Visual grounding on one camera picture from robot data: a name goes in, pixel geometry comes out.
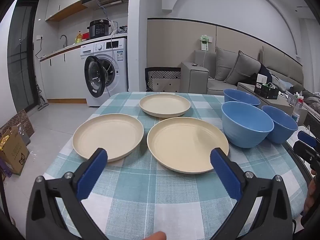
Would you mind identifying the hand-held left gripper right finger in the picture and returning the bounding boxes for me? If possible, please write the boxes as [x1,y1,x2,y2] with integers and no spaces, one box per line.
[210,148,294,240]

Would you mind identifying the grey cushion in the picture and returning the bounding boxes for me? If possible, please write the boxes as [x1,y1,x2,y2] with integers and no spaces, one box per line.
[214,46,239,81]
[224,51,262,85]

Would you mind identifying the grey sofa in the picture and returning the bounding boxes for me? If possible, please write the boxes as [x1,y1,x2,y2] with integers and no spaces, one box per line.
[181,46,304,95]

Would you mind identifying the person's right hand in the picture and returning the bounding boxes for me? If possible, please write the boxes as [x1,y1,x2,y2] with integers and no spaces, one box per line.
[303,169,318,215]

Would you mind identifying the bed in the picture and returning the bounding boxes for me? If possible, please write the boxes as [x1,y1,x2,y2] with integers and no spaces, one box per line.
[287,85,320,120]

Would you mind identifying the blue bowl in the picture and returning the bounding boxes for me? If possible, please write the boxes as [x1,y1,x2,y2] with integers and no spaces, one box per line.
[262,105,299,144]
[223,89,261,107]
[221,101,275,148]

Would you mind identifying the white washing machine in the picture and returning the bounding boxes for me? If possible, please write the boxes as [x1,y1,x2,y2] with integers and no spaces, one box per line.
[80,37,128,107]

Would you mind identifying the teal checked tablecloth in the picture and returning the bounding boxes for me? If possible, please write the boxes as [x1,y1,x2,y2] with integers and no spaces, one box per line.
[42,91,309,240]

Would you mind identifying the dark glass door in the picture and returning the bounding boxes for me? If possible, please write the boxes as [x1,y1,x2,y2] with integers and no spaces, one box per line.
[7,0,39,115]

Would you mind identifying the white green wall device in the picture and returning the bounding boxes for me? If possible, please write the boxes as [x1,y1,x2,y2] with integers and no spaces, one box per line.
[199,34,213,52]

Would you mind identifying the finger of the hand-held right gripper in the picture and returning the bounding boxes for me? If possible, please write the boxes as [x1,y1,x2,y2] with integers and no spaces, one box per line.
[297,131,317,147]
[293,141,320,171]

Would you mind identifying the person's left hand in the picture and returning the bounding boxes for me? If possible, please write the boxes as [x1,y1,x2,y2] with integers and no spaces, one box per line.
[144,231,167,240]

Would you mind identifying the dark jacket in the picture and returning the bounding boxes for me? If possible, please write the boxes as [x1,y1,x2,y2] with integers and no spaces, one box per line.
[259,64,273,83]

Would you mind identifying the white upper cabinet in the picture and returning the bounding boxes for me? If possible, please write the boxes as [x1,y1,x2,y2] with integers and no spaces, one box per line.
[45,0,130,22]

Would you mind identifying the cream round plate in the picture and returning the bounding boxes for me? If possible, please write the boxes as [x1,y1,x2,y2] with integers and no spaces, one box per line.
[139,94,192,118]
[147,116,230,174]
[72,114,144,162]

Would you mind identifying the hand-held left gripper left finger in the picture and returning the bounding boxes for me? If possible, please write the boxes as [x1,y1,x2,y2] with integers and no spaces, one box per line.
[26,148,110,240]

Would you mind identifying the floor mop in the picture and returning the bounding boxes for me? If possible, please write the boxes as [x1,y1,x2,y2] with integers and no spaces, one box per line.
[35,84,49,110]

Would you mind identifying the brown patterned board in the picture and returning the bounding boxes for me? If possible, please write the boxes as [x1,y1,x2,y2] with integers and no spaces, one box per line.
[0,110,34,138]

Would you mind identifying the white kitchen counter cabinet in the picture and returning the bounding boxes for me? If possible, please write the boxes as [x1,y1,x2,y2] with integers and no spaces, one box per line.
[40,42,88,103]

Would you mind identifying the black box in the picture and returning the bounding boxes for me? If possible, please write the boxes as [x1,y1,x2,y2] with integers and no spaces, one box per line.
[254,83,279,100]

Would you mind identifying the grey coffee table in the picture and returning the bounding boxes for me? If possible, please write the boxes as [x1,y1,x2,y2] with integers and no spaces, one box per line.
[237,82,308,123]

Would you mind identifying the cardboard box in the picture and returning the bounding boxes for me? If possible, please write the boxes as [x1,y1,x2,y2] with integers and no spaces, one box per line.
[0,126,30,175]

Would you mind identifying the black pressure cooker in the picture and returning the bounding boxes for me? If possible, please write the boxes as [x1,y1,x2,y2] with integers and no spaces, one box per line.
[87,19,112,40]

